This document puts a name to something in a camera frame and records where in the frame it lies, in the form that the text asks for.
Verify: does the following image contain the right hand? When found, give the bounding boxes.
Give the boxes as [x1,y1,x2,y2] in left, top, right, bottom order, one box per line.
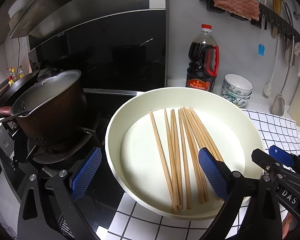
[282,212,298,239]

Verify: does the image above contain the metal spatula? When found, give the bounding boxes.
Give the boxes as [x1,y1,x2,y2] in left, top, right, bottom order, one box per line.
[270,36,295,116]

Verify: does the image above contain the bottom floral ceramic bowl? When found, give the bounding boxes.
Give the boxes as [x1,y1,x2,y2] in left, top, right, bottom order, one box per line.
[222,95,250,108]

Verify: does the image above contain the floral ceramic bowl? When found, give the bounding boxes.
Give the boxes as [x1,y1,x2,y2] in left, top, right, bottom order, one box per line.
[223,74,254,96]
[222,95,250,108]
[222,86,251,100]

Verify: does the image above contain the white black checkered cloth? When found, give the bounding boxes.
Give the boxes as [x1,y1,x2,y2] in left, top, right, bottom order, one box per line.
[96,109,300,239]

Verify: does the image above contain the white dish brush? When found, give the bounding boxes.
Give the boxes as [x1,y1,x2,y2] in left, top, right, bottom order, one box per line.
[263,34,280,98]

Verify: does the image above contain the middle floral ceramic bowl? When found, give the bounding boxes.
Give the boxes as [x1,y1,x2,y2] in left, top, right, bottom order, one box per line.
[222,86,251,100]

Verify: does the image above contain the dark cooking pot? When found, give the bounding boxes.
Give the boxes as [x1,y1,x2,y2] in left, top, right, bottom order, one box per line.
[0,70,87,146]

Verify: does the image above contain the top floral ceramic bowl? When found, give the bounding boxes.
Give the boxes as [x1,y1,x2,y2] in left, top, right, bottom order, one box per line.
[223,74,254,96]

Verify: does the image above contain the large cream round bowl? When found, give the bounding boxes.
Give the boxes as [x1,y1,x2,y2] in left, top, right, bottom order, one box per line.
[106,87,263,220]

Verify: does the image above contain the dark soy sauce bottle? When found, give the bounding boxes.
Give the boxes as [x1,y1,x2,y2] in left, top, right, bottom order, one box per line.
[186,24,220,92]

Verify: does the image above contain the pink striped towel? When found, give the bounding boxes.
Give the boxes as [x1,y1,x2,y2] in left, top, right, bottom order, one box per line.
[213,0,260,21]

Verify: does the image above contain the black range hood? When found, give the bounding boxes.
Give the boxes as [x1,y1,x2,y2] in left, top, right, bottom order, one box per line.
[9,0,167,92]

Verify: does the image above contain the blue wall sticker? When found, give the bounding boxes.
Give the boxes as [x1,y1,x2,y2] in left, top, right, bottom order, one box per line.
[257,44,265,56]

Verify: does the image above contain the black wall hook rail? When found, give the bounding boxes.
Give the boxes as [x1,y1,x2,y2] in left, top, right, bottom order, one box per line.
[200,0,300,42]

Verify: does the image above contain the wooden handled utensil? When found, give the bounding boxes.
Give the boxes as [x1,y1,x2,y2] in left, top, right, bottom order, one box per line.
[271,0,282,38]

